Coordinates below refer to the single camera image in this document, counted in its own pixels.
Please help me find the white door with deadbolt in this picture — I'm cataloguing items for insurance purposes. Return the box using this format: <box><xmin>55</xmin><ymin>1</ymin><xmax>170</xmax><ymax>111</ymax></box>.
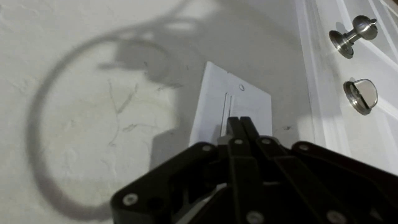
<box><xmin>294</xmin><ymin>0</ymin><xmax>398</xmax><ymax>177</ymax></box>

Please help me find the silver deadbolt thumb turn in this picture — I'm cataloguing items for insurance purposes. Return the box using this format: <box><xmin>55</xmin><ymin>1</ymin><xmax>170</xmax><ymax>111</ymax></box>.
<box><xmin>342</xmin><ymin>77</ymin><xmax>379</xmax><ymax>117</ymax></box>

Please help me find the round silver door knob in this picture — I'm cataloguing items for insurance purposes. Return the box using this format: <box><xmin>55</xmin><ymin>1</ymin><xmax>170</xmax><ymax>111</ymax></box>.
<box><xmin>327</xmin><ymin>14</ymin><xmax>379</xmax><ymax>60</ymax></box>

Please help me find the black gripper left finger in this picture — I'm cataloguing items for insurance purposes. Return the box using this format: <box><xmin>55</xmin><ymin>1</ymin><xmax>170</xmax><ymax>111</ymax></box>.
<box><xmin>108</xmin><ymin>116</ymin><xmax>246</xmax><ymax>224</ymax></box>

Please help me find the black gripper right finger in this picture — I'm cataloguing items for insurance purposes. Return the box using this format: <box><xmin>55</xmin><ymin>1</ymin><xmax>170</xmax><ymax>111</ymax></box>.
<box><xmin>238</xmin><ymin>116</ymin><xmax>398</xmax><ymax>224</ymax></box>

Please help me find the white light switch plate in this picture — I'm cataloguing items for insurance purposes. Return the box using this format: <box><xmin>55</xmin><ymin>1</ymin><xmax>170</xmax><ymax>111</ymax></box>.
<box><xmin>187</xmin><ymin>60</ymin><xmax>273</xmax><ymax>147</ymax></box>

